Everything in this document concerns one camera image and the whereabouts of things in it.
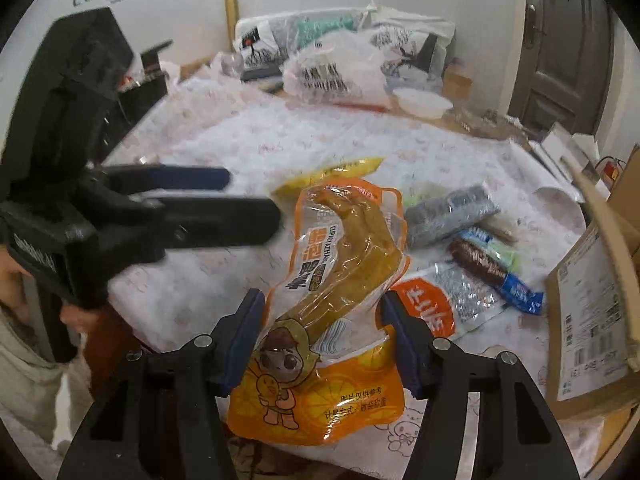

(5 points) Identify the cardboard box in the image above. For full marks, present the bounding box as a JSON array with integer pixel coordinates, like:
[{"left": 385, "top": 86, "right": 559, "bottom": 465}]
[{"left": 546, "top": 151, "right": 639, "bottom": 479}]

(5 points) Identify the clear snack tray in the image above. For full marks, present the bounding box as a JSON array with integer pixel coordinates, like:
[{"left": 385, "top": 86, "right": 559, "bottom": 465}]
[{"left": 445, "top": 107, "right": 528, "bottom": 146}]

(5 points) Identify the brown blue chocolate bar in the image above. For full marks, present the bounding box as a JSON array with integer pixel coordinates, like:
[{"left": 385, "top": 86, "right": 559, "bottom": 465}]
[{"left": 448, "top": 238, "right": 544, "bottom": 315}]

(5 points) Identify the dark entrance door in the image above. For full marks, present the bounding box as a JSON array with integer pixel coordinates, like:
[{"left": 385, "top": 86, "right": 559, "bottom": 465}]
[{"left": 509, "top": 0, "right": 614, "bottom": 136}]

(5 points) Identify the green white candy stick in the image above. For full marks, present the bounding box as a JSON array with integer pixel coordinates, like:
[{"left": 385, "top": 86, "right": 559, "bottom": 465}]
[{"left": 458, "top": 226, "right": 520, "bottom": 272}]

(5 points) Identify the grey silver snack packet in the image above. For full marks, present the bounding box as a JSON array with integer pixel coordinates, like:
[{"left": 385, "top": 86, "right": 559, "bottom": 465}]
[{"left": 405, "top": 184, "right": 500, "bottom": 248}]

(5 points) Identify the orange chicken foot packet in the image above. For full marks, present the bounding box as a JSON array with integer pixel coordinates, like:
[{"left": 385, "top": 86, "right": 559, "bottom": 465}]
[{"left": 227, "top": 178, "right": 410, "bottom": 445}]

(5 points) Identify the silver tissue box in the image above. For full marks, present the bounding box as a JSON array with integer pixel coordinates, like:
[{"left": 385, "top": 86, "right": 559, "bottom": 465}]
[{"left": 541, "top": 122, "right": 600, "bottom": 183}]

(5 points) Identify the yellow snack packet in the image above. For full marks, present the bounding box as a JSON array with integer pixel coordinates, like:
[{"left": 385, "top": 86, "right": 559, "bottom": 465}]
[{"left": 272, "top": 157, "right": 384, "bottom": 197}]

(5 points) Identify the person left hand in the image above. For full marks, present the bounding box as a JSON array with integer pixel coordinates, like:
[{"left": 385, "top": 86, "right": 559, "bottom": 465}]
[{"left": 1, "top": 246, "right": 100, "bottom": 335}]

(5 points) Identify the pink patterned tablecloth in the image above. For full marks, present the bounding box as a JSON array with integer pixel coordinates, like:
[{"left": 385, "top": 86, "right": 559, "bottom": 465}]
[{"left": 102, "top": 66, "right": 606, "bottom": 480}]

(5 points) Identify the red fire extinguisher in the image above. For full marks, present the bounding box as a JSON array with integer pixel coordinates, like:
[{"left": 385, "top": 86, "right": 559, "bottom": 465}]
[{"left": 596, "top": 156, "right": 626, "bottom": 191}]

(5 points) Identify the clear orange label packet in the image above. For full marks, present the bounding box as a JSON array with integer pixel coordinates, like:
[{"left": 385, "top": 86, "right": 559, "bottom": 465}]
[{"left": 392, "top": 263, "right": 506, "bottom": 340}]

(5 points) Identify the white printed plastic bag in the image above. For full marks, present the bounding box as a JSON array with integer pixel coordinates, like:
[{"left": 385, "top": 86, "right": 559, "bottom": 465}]
[{"left": 282, "top": 29, "right": 392, "bottom": 110}]

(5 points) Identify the grey sofa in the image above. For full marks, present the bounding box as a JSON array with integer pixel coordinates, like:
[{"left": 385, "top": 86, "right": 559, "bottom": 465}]
[{"left": 232, "top": 3, "right": 456, "bottom": 91}]

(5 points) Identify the white plastic bowl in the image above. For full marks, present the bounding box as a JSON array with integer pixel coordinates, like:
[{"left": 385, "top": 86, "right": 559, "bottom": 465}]
[{"left": 393, "top": 88, "right": 454, "bottom": 119}]

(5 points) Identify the teal tree cushion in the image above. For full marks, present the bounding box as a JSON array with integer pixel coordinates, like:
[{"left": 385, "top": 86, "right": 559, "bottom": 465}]
[{"left": 294, "top": 15, "right": 356, "bottom": 49}]

